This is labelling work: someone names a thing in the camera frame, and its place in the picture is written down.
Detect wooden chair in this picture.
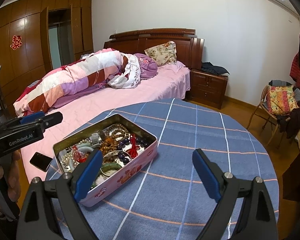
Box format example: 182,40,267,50
248,80,300,142

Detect pink patchwork quilt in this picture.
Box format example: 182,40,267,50
13,48,141,116

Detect wooden headboard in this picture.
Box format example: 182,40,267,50
103,28,205,71

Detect wooden nightstand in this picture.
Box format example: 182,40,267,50
186,69,228,109

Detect colourful patchwork cushion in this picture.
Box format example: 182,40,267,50
267,85,298,115

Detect person's left hand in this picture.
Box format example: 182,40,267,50
0,152,20,221

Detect silver wristwatch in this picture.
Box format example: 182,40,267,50
90,130,107,148

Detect dark clothes on nightstand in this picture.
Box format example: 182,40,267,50
201,62,230,76

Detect dark purple bead bracelet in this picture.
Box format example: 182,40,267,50
116,135,151,165

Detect purple garment on bed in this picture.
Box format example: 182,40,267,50
134,53,158,80

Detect floral pillow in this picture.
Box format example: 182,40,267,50
145,41,177,67

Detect green jade bangle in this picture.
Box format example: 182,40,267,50
100,162,122,177

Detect brown wooden bead necklace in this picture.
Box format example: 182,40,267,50
99,122,131,157

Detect red knot charm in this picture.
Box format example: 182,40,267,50
77,133,143,159

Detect white jade bangle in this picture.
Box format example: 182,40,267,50
69,144,94,172

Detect red garment on rack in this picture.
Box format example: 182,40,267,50
290,53,300,88

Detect bed with pink sheet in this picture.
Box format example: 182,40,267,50
21,66,190,180

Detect silver metal bangle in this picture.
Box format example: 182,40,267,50
103,150,132,165

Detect black smartphone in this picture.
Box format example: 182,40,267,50
30,152,53,172

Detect dark wooden desk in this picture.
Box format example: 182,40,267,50
282,153,300,202

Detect wooden wardrobe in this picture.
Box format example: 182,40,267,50
0,0,93,116

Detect pink metal tin box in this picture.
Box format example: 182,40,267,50
53,114,158,207

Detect blue plaid tablecloth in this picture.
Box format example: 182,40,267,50
45,97,280,240

